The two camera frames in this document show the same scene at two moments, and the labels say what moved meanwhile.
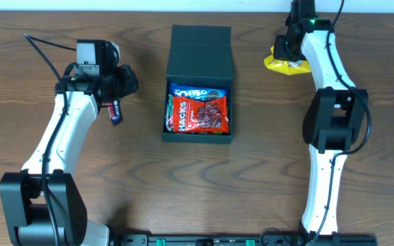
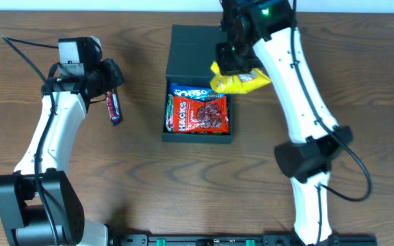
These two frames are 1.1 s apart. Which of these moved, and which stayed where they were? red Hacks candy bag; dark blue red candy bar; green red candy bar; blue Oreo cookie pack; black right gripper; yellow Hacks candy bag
Moved: black right gripper; yellow Hacks candy bag
Stayed: blue Oreo cookie pack; dark blue red candy bar; green red candy bar; red Hacks candy bag
